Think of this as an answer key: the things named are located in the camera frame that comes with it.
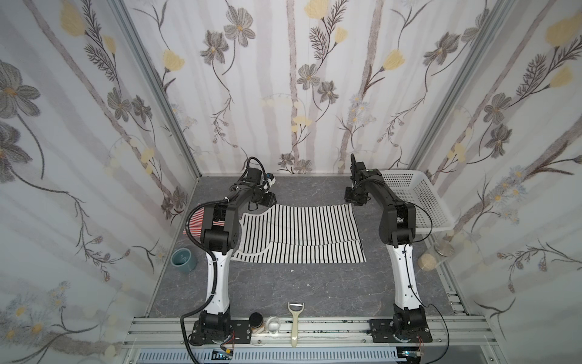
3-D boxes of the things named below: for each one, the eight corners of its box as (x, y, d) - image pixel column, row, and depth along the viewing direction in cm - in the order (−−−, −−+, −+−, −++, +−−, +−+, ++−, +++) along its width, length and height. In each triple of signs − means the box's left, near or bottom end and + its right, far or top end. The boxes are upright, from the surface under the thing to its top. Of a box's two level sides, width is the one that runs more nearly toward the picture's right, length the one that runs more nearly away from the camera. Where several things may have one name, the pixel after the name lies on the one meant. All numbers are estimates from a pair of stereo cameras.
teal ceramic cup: (176, 272, 89) (167, 264, 83) (181, 256, 93) (174, 248, 87) (200, 272, 89) (193, 265, 83) (204, 256, 93) (198, 248, 87)
